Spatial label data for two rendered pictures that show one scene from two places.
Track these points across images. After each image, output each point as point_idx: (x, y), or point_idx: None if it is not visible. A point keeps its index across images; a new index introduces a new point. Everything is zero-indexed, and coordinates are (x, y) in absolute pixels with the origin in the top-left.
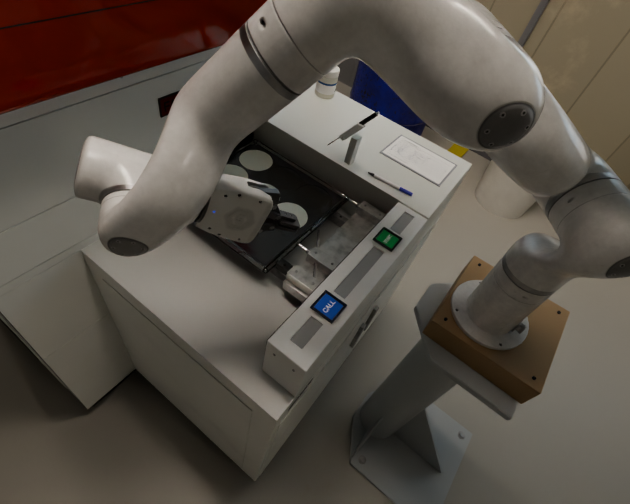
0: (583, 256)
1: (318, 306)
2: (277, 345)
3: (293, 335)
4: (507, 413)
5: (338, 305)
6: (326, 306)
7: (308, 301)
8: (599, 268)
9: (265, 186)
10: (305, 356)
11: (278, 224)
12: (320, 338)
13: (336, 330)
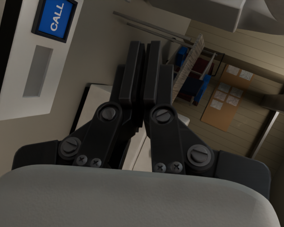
0: None
1: (43, 25)
2: (11, 115)
3: (24, 88)
4: (129, 0)
5: (67, 8)
6: (53, 19)
7: (25, 20)
8: (283, 23)
9: (264, 211)
10: (45, 101)
11: (140, 127)
12: (54, 70)
13: (68, 47)
